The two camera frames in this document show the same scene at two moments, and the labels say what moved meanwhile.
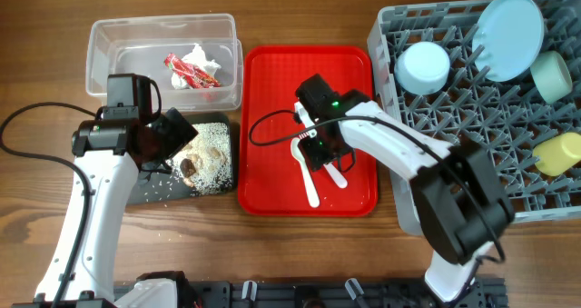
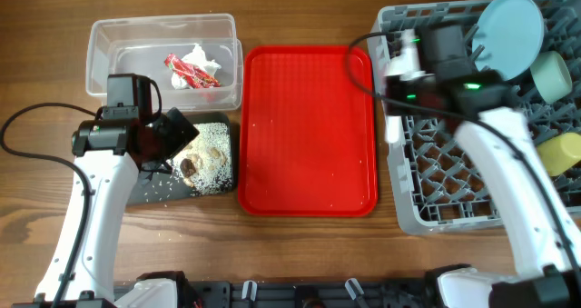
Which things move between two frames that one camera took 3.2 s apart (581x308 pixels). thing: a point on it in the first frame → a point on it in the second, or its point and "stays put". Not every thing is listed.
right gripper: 311,152 → 391,86
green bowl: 552,75 stays put
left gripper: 176,138 stays put
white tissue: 196,57 stays put
